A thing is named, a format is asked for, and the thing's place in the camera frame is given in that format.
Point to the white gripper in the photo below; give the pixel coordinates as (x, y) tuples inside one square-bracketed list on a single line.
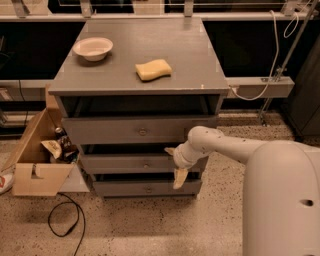
[(179, 158)]

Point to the grey drawer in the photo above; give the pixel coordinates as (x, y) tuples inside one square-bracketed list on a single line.
[(126, 130), (128, 158), (144, 184)]

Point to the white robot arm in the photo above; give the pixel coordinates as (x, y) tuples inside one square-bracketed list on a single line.
[(281, 189)]

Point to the grey top drawer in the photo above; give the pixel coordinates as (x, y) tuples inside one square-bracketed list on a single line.
[(126, 130)]

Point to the grey bottom drawer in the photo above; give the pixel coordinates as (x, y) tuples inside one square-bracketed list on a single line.
[(144, 184)]

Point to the grey drawer cabinet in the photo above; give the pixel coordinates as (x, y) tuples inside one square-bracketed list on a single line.
[(112, 87)]

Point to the yellow sponge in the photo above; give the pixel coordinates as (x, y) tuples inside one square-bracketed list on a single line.
[(153, 69)]

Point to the dark bottle in box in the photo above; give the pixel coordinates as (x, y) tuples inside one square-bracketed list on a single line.
[(69, 151)]

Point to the crumpled snack bag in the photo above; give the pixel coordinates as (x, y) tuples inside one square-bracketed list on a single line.
[(53, 147)]

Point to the white bowl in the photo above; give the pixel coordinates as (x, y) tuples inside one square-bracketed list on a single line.
[(93, 49)]

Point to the cardboard box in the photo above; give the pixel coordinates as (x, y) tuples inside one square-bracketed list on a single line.
[(34, 174)]

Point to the white red shoe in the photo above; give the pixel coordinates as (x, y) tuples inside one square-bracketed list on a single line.
[(6, 182)]

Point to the grey wall rail box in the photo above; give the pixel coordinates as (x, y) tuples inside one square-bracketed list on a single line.
[(259, 87)]

